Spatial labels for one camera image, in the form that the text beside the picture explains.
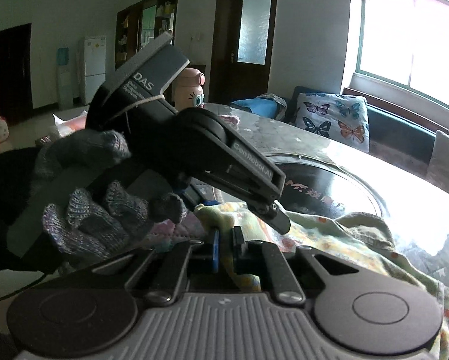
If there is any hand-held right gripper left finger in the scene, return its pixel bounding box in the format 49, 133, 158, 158
91, 228, 221, 305

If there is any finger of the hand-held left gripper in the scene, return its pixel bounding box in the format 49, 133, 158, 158
174, 179, 220, 211
246, 197, 291, 235

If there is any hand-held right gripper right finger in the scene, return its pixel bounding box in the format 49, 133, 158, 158
231, 226, 372, 304

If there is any floral children's jacket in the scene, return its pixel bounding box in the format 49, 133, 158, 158
192, 199, 449, 360

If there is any person's left forearm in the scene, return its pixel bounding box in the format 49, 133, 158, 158
0, 147, 57, 275

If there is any person's left hand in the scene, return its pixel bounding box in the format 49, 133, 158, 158
33, 129, 188, 262

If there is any pink cartoon bottle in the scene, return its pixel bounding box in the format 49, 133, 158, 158
171, 68, 207, 110

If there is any round black hotplate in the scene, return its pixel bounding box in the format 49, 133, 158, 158
268, 153, 383, 226

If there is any blue blanket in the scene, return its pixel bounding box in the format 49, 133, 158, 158
230, 93, 287, 121

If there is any butterfly print pillow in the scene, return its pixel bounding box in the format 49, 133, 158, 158
295, 92, 370, 153

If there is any dark door with frosted glass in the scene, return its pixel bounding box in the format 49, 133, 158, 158
213, 0, 280, 104

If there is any pink plastic bag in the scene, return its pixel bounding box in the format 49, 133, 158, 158
51, 110, 89, 140

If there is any white refrigerator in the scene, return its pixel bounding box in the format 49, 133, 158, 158
77, 35, 107, 104

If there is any dark wooden cabinet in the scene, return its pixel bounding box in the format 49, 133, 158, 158
115, 0, 179, 73

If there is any water dispenser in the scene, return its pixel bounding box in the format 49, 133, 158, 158
55, 47, 74, 110

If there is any teal sofa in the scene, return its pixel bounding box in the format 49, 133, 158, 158
290, 86, 449, 181

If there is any white cushion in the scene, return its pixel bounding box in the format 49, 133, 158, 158
427, 129, 449, 189

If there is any dark wooden door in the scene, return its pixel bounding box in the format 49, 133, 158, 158
0, 23, 33, 125

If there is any green framed window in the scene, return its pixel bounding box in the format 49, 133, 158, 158
355, 0, 449, 116

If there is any black cable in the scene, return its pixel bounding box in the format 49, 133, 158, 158
0, 273, 47, 304

